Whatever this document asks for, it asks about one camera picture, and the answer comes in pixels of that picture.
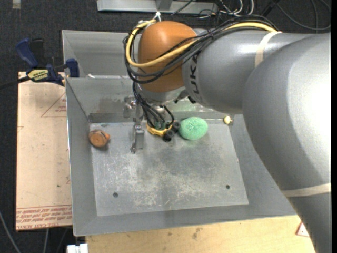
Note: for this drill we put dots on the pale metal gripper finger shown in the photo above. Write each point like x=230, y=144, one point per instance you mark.
x=128, y=110
x=138, y=140

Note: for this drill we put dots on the yellow toy with black wheels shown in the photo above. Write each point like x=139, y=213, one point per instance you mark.
x=168, y=135

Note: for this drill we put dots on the orange-brown round wooden piece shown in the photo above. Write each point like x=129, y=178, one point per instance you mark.
x=98, y=138

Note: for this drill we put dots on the grey metal bin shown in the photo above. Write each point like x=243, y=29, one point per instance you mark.
x=168, y=173

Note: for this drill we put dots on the green round sponge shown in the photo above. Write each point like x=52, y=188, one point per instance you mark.
x=193, y=128

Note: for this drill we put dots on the small pale yellow ball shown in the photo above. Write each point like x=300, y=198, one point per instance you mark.
x=226, y=119

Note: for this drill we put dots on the brown cardboard board, red print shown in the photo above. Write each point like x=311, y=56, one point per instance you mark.
x=42, y=151

